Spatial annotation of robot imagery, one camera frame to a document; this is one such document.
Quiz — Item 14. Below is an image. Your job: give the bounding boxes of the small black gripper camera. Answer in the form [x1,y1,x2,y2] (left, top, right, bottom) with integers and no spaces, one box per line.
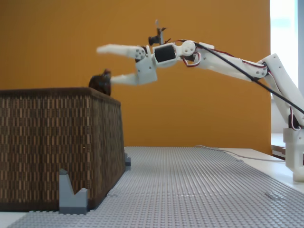
[147,19,168,46]

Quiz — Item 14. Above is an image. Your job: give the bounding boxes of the grey studded baseplate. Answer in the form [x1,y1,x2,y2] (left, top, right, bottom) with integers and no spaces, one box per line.
[8,193,304,228]
[108,146,304,197]

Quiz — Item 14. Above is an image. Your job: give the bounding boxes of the brown woven fabric bin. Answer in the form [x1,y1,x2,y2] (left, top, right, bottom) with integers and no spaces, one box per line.
[0,87,126,212]

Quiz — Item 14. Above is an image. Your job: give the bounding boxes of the pale grey table cable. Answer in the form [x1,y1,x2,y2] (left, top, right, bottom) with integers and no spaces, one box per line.
[194,145,286,162]

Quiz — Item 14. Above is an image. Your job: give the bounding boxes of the clear flat brick plate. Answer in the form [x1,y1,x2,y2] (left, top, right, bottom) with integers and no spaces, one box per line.
[264,190,285,200]

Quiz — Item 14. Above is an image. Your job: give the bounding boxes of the large grey brick bracket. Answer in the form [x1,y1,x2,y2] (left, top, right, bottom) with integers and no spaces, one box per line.
[58,168,89,215]

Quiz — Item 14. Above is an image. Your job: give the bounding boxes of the black camera cable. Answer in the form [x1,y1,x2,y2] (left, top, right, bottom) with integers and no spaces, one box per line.
[197,42,304,115]

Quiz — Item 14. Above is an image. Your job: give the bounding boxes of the black sunglasses with pink trim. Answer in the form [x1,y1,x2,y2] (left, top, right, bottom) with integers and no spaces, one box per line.
[88,68,112,96]

